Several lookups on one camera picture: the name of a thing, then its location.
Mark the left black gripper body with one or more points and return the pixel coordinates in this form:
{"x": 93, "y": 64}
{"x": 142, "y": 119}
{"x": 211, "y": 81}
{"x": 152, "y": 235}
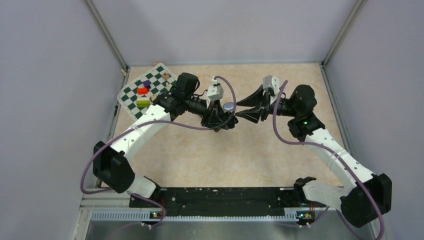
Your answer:
{"x": 210, "y": 114}

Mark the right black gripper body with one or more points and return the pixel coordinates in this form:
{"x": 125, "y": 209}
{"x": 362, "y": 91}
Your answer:
{"x": 267, "y": 107}

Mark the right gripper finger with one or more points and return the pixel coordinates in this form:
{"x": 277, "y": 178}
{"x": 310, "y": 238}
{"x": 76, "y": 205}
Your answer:
{"x": 252, "y": 115}
{"x": 253, "y": 100}

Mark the lavender earbud charging case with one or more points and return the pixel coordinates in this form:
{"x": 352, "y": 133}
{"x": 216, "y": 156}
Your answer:
{"x": 228, "y": 106}

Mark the black earbud charging case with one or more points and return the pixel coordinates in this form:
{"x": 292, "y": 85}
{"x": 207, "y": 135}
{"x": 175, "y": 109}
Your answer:
{"x": 231, "y": 118}

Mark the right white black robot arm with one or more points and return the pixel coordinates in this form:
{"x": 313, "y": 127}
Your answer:
{"x": 363, "y": 196}

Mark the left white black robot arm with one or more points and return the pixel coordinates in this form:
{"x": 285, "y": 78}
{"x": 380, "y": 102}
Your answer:
{"x": 111, "y": 160}

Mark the white chess piece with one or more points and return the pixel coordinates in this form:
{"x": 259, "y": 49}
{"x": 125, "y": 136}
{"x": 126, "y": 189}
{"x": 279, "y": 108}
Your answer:
{"x": 168, "y": 87}

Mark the wooden cube piece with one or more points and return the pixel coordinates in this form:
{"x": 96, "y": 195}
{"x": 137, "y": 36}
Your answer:
{"x": 165, "y": 76}

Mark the green white chessboard mat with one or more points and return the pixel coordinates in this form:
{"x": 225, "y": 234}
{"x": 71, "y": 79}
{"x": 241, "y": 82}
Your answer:
{"x": 135, "y": 96}

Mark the purple block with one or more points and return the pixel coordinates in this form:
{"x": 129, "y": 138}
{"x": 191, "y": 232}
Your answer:
{"x": 146, "y": 84}

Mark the lime green block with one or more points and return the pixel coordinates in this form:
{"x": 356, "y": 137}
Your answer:
{"x": 142, "y": 102}

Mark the red block upper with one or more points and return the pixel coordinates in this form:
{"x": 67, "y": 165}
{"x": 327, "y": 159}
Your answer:
{"x": 142, "y": 91}

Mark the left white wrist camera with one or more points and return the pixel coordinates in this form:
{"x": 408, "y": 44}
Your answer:
{"x": 214, "y": 92}

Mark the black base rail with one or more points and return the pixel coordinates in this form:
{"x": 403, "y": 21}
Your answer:
{"x": 230, "y": 201}

